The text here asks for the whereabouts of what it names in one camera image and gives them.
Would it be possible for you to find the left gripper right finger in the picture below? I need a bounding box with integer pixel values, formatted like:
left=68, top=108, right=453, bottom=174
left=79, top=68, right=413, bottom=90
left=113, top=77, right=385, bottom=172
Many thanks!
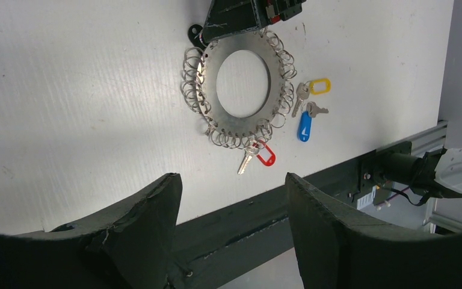
left=285, top=173, right=462, bottom=288

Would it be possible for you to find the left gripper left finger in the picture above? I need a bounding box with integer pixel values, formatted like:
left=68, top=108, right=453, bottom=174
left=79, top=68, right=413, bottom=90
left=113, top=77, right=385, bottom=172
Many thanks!
left=0, top=173, right=182, bottom=288

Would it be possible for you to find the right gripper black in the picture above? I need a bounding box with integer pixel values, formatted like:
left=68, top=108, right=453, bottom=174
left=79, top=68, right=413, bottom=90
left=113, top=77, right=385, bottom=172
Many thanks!
left=201, top=0, right=306, bottom=43

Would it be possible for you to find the metal disc with key rings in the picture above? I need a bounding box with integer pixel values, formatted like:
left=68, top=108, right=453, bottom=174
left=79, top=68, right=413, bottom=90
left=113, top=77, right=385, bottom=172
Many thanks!
left=180, top=28, right=297, bottom=149

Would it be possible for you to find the silver key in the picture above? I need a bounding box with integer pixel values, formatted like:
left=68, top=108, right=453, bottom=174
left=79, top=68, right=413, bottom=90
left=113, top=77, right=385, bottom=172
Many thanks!
left=306, top=101, right=329, bottom=118
left=237, top=144, right=260, bottom=175
left=291, top=82, right=310, bottom=118

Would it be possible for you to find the red key tag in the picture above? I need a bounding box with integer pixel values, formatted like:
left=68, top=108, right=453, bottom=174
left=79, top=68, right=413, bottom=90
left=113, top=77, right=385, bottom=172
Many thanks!
left=256, top=141, right=276, bottom=167

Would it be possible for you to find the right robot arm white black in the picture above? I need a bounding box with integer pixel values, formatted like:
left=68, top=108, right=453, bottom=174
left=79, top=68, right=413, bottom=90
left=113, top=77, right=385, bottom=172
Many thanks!
left=188, top=1, right=462, bottom=205

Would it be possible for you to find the silver key on yellow tag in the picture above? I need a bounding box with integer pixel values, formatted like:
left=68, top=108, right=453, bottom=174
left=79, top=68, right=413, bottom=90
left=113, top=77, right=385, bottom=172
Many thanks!
left=291, top=82, right=310, bottom=118

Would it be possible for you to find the blue key tag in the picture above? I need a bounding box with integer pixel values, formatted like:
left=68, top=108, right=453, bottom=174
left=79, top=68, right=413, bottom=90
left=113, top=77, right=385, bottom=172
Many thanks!
left=297, top=111, right=312, bottom=142

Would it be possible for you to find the yellow key tag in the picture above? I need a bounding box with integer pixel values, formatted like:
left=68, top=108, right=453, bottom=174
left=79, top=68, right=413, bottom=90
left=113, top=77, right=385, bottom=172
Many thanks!
left=309, top=78, right=331, bottom=95

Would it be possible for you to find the silver key on blue tag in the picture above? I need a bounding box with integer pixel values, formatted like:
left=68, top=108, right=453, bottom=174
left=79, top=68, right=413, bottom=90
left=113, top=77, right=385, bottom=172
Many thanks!
left=306, top=101, right=329, bottom=118

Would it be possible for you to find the aluminium frame rail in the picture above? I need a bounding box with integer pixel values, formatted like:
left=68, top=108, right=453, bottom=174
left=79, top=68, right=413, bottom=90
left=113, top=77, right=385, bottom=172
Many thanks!
left=377, top=120, right=448, bottom=157

